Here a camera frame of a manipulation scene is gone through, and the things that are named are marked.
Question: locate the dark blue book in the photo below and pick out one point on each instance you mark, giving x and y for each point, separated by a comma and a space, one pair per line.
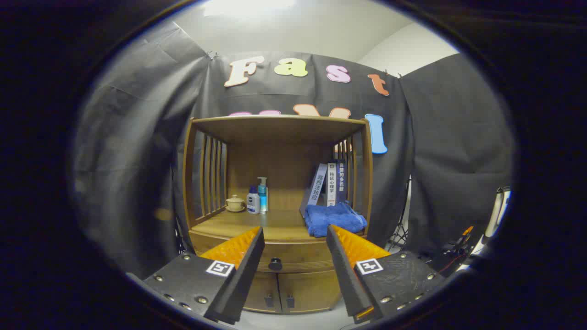
341, 181

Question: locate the blue pump bottle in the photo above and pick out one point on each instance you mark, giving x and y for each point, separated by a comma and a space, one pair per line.
263, 197

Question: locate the grey book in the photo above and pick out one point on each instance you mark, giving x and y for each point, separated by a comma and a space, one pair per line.
316, 188

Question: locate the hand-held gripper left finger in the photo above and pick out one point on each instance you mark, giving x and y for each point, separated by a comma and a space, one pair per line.
245, 275

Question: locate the white spine book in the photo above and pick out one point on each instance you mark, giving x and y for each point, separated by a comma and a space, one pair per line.
331, 183

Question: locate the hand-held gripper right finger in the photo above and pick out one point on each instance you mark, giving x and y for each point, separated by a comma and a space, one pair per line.
344, 270

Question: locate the white bottle with blue cap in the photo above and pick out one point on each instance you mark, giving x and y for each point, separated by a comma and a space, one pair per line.
252, 204

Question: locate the wooden cabinet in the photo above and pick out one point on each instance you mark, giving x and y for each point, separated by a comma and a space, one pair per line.
284, 174

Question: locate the wooden drawer with black knob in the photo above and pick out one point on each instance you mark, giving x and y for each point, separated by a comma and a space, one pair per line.
293, 254

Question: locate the beige lidded teacup with saucer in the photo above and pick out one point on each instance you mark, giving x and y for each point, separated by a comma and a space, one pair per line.
235, 204

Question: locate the blue folded towel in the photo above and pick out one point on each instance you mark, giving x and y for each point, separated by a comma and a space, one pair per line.
335, 219

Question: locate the wooden countertop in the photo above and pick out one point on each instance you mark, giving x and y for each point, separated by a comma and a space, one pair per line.
275, 224

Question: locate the wooden cabinet door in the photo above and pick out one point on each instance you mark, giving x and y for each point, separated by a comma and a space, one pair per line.
261, 288
312, 288

